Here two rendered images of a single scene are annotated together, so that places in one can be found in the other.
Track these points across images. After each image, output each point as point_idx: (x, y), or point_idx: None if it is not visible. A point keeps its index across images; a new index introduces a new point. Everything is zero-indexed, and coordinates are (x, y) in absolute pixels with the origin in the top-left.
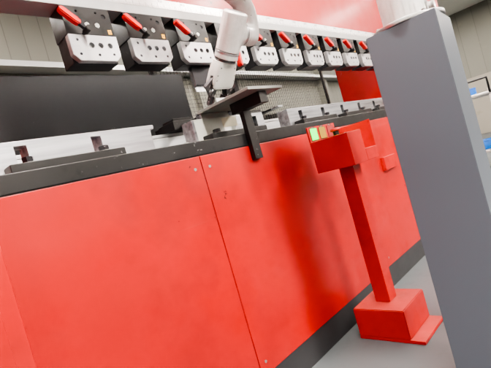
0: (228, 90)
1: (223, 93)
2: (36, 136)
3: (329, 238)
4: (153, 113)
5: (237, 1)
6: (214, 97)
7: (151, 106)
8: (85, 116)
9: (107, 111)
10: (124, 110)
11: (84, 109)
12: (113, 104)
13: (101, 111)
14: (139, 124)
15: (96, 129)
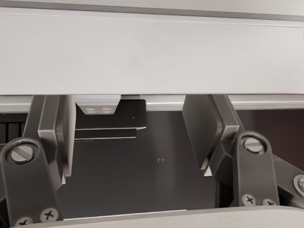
0: (25, 196)
1: (60, 174)
2: (279, 156)
3: None
4: (64, 187)
5: None
6: (237, 125)
7: (62, 203)
8: (203, 184)
9: (163, 192)
10: (128, 194)
11: (202, 197)
12: (148, 206)
13: (174, 193)
14: (103, 164)
15: (192, 160)
